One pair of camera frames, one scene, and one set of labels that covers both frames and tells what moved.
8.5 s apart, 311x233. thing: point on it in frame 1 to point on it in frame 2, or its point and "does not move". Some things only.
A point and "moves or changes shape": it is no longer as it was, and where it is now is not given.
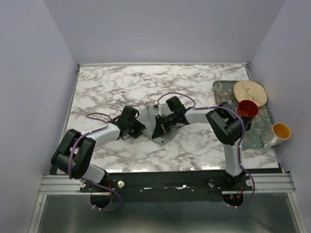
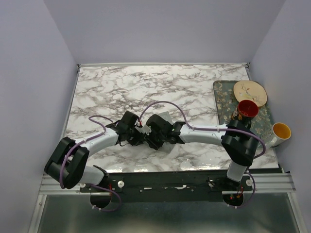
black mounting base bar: x=182 y=186 does not move
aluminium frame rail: x=273 y=182 does not move
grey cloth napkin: x=146 y=117 moves or changes shape
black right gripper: x=160 y=128 to x=154 y=145
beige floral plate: x=250 y=90 does not move
